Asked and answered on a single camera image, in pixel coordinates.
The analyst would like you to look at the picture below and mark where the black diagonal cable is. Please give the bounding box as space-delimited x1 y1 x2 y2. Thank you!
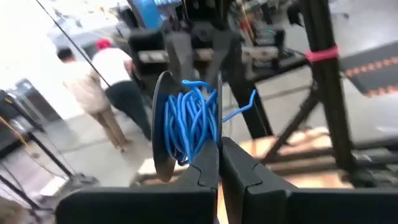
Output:
34 0 111 88

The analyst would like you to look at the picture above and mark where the dark grey side table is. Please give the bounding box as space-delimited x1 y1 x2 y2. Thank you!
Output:
242 18 312 82

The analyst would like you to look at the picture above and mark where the black orange striped floor mat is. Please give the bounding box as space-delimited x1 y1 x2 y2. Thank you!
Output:
340 42 398 99

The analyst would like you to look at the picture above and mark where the yellow hanging cable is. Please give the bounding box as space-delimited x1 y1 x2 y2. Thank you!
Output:
0 114 38 156

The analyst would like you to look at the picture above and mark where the person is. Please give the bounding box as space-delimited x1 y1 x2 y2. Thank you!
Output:
92 39 152 141
57 46 133 153

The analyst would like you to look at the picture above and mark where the blue wire spool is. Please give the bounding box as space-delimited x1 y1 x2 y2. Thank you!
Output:
151 70 223 184

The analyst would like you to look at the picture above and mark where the blue cord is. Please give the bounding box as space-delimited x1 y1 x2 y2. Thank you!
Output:
163 79 257 166

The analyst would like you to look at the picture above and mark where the pink tape band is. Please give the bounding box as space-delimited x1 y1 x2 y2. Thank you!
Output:
304 45 340 64

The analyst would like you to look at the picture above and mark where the black equipment cabinet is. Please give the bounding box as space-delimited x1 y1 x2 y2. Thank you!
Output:
0 79 63 150

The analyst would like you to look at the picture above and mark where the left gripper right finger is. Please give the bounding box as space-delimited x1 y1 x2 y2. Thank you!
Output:
220 136 398 224

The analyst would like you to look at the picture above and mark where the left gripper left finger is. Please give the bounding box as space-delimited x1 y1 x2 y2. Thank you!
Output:
55 139 220 224

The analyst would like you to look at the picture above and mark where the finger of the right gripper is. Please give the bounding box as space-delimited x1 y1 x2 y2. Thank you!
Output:
166 30 195 83
206 29 236 86

